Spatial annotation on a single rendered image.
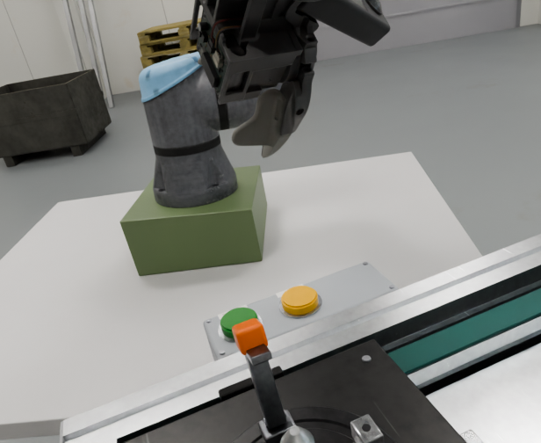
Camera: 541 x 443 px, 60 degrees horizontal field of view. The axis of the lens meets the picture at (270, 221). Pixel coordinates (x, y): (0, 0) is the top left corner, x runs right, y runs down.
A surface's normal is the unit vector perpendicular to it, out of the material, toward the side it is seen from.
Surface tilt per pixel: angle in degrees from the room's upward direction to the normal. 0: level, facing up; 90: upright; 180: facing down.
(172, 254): 90
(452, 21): 90
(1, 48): 90
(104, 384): 0
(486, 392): 0
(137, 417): 0
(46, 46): 90
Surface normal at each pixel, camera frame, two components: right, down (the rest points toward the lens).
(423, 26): -0.04, 0.47
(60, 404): -0.17, -0.87
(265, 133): 0.45, 0.72
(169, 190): -0.48, 0.14
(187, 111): 0.20, 0.44
